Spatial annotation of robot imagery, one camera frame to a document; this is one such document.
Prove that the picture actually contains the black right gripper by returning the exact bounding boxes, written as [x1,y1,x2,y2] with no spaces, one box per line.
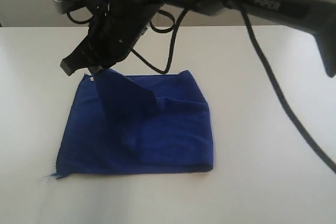
[60,0,162,76]

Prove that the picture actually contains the blue microfiber towel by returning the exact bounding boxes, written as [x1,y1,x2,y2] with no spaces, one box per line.
[54,69,214,179]

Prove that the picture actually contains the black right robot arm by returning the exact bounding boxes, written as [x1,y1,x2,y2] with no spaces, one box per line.
[55,0,335,77]

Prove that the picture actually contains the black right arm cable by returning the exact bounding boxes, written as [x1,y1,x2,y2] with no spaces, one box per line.
[67,0,336,175]

